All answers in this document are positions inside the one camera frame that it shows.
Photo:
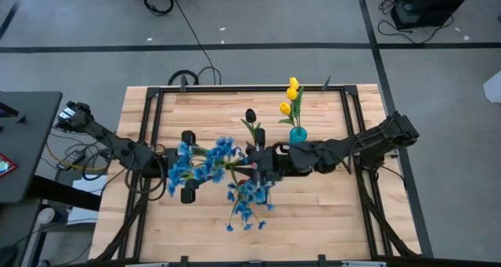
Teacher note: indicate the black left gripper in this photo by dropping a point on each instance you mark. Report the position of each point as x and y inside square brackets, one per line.
[164, 163]

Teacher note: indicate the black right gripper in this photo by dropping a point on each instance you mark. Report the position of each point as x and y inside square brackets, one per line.
[274, 161]

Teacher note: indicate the teal glass vase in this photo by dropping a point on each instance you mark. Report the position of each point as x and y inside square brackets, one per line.
[298, 136]

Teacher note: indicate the black artificial tulip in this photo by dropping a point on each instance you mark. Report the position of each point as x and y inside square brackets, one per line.
[250, 115]

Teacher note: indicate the green artificial flower stems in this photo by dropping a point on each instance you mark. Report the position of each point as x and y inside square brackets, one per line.
[285, 108]

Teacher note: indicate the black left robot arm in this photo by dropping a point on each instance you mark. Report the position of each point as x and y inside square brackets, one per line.
[113, 143]

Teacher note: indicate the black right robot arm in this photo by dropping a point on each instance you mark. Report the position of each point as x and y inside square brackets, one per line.
[375, 141]

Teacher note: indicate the black power adapter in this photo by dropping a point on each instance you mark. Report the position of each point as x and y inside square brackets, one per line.
[71, 159]

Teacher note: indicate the black desk crossbar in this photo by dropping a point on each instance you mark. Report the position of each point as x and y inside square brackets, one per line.
[62, 192]

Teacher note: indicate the white round object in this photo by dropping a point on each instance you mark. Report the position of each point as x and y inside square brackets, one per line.
[46, 216]

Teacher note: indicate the dark grey desk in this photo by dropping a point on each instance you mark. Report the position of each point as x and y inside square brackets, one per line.
[27, 149]

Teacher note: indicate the red-edged tablet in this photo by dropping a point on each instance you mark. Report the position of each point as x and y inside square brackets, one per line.
[6, 166]

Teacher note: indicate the black desk device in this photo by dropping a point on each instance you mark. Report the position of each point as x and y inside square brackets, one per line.
[7, 110]

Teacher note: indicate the black equipment case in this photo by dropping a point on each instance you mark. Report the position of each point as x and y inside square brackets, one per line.
[430, 4]

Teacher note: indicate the white floor object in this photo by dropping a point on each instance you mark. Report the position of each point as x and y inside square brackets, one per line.
[494, 87]

